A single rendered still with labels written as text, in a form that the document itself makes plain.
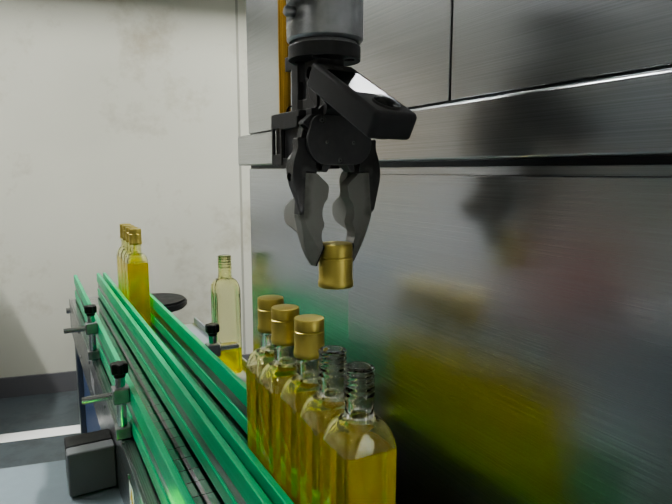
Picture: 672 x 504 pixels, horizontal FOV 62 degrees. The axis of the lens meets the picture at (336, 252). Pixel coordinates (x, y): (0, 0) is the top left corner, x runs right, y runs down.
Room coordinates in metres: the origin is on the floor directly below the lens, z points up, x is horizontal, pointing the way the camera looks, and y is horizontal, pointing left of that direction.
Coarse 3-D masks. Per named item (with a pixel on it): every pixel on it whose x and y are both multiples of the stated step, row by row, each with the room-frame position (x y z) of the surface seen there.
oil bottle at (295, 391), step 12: (288, 384) 0.61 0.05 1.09; (300, 384) 0.60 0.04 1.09; (312, 384) 0.60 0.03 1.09; (288, 396) 0.60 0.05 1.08; (300, 396) 0.58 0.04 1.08; (288, 408) 0.60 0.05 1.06; (300, 408) 0.58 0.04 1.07; (288, 420) 0.60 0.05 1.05; (288, 432) 0.60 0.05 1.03; (288, 444) 0.60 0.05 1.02; (288, 456) 0.60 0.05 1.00; (288, 468) 0.60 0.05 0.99; (288, 480) 0.60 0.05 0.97; (288, 492) 0.60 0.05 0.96
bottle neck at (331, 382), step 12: (324, 348) 0.57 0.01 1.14; (336, 348) 0.57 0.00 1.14; (324, 360) 0.55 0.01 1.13; (336, 360) 0.55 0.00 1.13; (324, 372) 0.55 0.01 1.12; (336, 372) 0.55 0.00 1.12; (324, 384) 0.55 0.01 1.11; (336, 384) 0.55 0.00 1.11; (324, 396) 0.55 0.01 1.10; (336, 396) 0.55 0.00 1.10
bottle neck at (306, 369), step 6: (300, 360) 0.60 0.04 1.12; (306, 360) 0.60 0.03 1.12; (312, 360) 0.60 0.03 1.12; (318, 360) 0.60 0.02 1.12; (300, 366) 0.60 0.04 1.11; (306, 366) 0.60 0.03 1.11; (312, 366) 0.60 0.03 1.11; (300, 372) 0.60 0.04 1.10; (306, 372) 0.60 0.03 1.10; (312, 372) 0.60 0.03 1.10; (300, 378) 0.60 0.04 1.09; (306, 378) 0.60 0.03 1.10; (312, 378) 0.60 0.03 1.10; (318, 378) 0.60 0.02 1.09
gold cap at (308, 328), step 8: (296, 320) 0.60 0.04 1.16; (304, 320) 0.60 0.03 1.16; (312, 320) 0.60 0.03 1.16; (320, 320) 0.60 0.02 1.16; (296, 328) 0.60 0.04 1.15; (304, 328) 0.60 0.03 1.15; (312, 328) 0.60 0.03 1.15; (320, 328) 0.60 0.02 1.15; (296, 336) 0.60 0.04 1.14; (304, 336) 0.60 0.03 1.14; (312, 336) 0.60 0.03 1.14; (320, 336) 0.60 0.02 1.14; (296, 344) 0.60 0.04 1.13; (304, 344) 0.60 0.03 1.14; (312, 344) 0.60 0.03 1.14; (320, 344) 0.60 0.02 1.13; (296, 352) 0.60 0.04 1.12; (304, 352) 0.60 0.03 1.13; (312, 352) 0.60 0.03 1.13
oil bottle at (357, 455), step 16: (336, 416) 0.52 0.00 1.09; (336, 432) 0.50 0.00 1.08; (352, 432) 0.49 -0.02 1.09; (368, 432) 0.49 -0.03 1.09; (384, 432) 0.50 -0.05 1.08; (336, 448) 0.49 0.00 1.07; (352, 448) 0.48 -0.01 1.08; (368, 448) 0.48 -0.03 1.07; (384, 448) 0.49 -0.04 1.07; (336, 464) 0.49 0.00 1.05; (352, 464) 0.48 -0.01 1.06; (368, 464) 0.48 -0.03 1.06; (384, 464) 0.49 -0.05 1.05; (336, 480) 0.49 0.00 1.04; (352, 480) 0.48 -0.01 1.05; (368, 480) 0.48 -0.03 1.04; (384, 480) 0.49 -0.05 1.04; (336, 496) 0.49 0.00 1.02; (352, 496) 0.48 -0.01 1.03; (368, 496) 0.48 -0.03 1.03; (384, 496) 0.49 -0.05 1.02
